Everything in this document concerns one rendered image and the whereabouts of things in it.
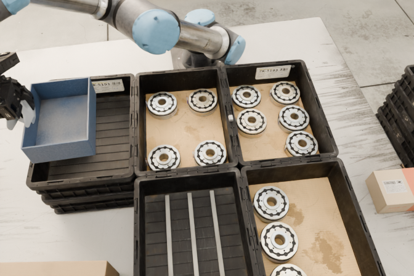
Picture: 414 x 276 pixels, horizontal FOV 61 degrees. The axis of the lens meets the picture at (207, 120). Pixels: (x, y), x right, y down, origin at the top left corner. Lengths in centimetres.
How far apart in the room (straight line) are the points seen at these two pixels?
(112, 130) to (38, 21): 207
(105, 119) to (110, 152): 14
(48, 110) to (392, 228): 111
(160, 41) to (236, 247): 60
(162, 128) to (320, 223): 58
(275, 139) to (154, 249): 52
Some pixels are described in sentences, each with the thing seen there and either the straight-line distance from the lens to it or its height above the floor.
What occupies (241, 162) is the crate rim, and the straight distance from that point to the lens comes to 101.
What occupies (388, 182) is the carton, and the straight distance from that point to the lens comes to 130.
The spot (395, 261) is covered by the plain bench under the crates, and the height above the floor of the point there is 70.
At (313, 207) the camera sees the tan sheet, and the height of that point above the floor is 83.
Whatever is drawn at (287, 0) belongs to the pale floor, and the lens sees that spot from 318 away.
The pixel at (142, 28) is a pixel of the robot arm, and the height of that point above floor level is 123.
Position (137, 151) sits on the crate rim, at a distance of 106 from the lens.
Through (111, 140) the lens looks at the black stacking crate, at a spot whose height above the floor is 83.
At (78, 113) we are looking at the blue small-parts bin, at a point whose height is 107.
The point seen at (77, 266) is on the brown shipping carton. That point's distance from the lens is 104.
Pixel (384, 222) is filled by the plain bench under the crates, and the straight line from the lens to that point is 132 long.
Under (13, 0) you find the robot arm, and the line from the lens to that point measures 75.
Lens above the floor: 182
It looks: 55 degrees down
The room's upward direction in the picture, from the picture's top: straight up
